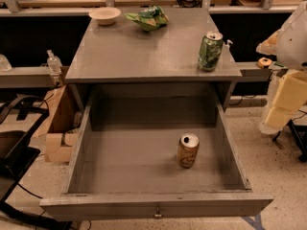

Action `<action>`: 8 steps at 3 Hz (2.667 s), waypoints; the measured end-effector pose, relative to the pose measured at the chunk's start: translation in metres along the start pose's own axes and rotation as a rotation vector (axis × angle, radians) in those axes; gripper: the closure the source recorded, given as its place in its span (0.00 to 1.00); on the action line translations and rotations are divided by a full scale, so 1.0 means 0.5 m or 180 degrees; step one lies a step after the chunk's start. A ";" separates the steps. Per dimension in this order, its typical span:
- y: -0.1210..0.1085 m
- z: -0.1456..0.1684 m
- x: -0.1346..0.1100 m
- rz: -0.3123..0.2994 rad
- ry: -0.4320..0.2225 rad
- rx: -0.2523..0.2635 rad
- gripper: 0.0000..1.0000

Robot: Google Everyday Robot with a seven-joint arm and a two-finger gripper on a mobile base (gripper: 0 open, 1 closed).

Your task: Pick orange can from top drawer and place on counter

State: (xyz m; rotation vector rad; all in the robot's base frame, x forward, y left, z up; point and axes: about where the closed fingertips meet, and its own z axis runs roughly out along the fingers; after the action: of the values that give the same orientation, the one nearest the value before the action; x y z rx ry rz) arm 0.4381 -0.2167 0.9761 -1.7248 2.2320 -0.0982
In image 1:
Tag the orange soda can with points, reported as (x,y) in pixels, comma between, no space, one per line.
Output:
(187,150)

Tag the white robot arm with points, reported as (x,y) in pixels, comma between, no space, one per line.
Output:
(286,95)

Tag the grey open drawer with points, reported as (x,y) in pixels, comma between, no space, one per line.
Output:
(125,163)

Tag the green soda can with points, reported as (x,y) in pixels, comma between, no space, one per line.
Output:
(210,51)

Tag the brass drawer knob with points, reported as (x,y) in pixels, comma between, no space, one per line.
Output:
(157,214)

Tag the grey wooden cabinet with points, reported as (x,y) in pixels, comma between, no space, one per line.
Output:
(123,52)

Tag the green chip bag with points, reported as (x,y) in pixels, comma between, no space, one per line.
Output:
(150,19)

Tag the wooden box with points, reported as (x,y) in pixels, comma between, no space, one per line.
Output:
(57,129)

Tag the white pump dispenser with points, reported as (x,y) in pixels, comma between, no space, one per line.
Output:
(228,44)

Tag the white paper bowl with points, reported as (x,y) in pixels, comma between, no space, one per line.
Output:
(105,16)

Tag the clear plastic bottle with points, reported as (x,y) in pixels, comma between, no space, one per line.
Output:
(53,62)

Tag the black chair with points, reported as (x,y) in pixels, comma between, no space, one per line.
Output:
(16,157)

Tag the clear plastic container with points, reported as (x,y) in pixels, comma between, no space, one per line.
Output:
(4,63)

